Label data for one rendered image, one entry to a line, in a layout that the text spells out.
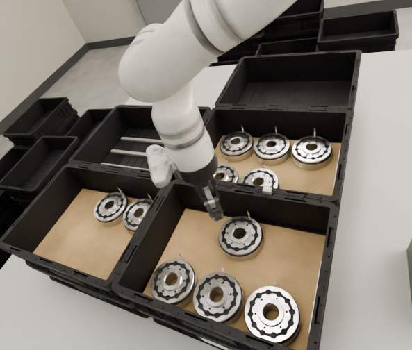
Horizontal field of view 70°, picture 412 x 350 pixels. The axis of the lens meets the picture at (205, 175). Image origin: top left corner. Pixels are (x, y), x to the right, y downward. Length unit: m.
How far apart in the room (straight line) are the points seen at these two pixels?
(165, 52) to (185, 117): 0.10
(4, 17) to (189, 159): 3.95
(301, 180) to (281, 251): 0.21
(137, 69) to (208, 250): 0.49
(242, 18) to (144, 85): 0.13
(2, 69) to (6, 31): 0.43
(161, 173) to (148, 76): 0.17
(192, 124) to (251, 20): 0.17
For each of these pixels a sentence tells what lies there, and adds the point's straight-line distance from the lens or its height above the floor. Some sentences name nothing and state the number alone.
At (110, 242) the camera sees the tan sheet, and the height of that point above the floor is 0.83.
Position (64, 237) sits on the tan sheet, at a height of 0.83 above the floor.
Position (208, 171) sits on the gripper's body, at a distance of 0.49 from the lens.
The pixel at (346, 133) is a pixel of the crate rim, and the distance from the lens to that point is 0.81.
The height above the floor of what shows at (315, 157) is 0.86.
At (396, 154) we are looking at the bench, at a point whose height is 0.70.
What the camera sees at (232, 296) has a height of 0.86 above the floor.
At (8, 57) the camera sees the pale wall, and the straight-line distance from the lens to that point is 4.21.
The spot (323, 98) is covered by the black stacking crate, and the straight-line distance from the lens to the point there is 1.08.
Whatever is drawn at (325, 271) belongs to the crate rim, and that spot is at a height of 0.93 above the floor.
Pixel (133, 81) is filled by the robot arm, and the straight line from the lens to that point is 0.37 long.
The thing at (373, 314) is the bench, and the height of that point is 0.70.
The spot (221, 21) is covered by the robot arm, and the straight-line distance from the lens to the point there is 0.32.
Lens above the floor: 1.46
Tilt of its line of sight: 45 degrees down
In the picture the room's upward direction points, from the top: 22 degrees counter-clockwise
